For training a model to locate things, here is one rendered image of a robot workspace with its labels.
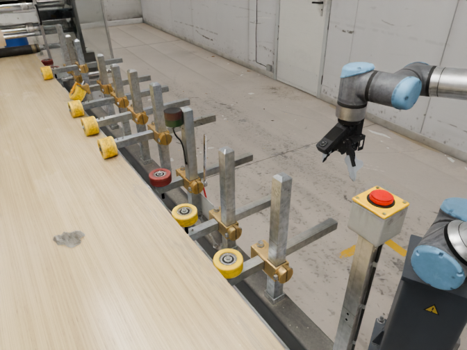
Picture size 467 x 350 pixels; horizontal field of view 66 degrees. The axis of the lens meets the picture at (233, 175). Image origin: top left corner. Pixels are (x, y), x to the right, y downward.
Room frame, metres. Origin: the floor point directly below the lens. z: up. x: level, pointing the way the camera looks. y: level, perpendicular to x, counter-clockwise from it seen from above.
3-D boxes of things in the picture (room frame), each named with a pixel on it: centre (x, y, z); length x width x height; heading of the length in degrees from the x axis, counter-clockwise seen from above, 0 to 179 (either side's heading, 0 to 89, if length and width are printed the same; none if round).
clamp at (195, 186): (1.17, 0.17, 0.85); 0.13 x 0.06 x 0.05; 33
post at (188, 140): (1.15, 0.16, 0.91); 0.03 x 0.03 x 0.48; 33
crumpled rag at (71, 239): (0.79, 0.47, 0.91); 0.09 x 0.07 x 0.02; 77
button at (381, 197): (0.52, -0.26, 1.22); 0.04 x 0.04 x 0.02
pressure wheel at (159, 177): (1.13, 0.27, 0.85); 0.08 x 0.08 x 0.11
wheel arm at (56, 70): (2.45, 0.98, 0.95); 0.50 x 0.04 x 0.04; 123
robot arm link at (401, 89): (1.00, -0.47, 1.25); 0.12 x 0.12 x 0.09; 47
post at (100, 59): (1.99, 0.71, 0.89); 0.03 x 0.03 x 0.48; 33
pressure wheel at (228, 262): (0.69, 0.02, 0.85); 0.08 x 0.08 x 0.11
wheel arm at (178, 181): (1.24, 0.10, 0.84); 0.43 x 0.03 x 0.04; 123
